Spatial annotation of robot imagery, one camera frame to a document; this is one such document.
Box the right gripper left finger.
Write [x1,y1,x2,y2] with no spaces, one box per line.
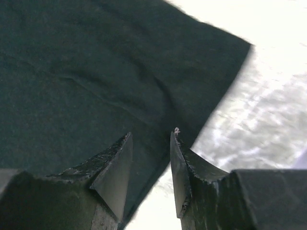
[0,133,133,230]

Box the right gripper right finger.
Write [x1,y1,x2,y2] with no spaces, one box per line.
[170,133,307,230]

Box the black t shirt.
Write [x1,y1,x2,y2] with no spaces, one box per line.
[0,0,251,230]

